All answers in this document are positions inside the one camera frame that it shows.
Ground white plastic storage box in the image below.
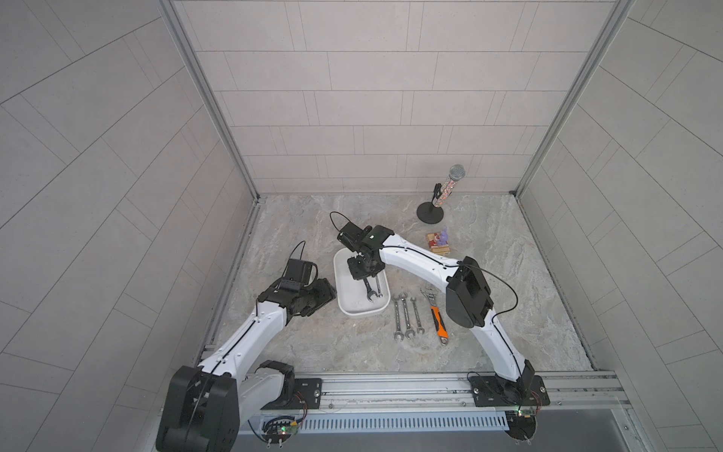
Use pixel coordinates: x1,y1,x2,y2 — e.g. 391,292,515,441
333,249,391,318

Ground silver ratchet wrench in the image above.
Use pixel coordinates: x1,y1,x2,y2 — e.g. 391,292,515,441
363,278,378,301

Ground long silver open-end wrench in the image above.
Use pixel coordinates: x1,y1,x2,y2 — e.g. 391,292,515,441
392,296,405,342

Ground small silver combination wrench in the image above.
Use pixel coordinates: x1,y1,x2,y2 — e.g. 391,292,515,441
410,297,426,335

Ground orange handled adjustable wrench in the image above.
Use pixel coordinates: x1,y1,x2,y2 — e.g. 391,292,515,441
421,287,449,347

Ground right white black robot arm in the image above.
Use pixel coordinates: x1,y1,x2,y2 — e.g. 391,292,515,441
337,221,535,402

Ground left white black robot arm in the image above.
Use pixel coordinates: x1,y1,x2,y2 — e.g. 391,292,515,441
156,278,336,451

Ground glitter microphone on black stand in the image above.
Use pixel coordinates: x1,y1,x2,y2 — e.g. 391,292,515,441
416,164,466,224

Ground small wooden toy with figures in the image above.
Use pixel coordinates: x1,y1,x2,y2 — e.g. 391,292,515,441
427,227,451,255

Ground left green circuit board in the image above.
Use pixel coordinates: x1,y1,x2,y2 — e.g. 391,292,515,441
261,415,300,447

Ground green circuit board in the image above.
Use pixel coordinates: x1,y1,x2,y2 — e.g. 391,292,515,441
505,410,537,442
261,415,300,447

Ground right green circuit board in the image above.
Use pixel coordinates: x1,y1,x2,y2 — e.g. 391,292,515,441
505,410,537,442

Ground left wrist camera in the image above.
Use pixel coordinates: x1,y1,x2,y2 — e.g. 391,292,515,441
281,258,318,290

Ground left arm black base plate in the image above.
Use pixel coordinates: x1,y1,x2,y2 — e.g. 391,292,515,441
256,375,323,411

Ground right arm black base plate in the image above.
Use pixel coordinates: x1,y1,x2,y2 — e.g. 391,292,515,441
466,371,551,408

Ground aluminium mounting rail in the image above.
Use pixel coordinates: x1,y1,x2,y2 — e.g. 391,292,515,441
151,369,631,419

